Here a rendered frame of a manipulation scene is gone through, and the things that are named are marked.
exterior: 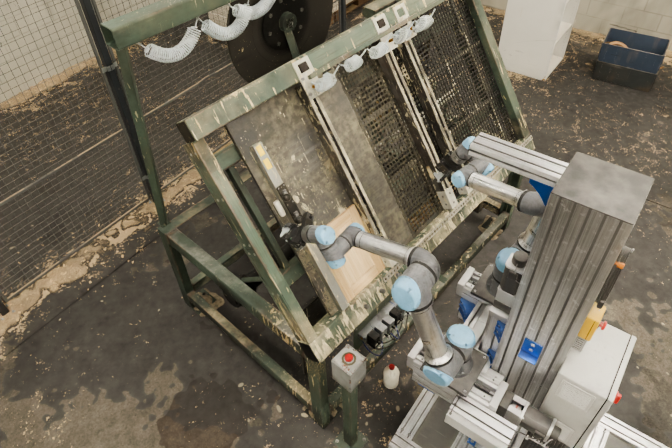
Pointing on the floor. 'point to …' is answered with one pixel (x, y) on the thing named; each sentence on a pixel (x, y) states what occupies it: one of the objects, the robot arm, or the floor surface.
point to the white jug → (391, 376)
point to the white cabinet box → (543, 6)
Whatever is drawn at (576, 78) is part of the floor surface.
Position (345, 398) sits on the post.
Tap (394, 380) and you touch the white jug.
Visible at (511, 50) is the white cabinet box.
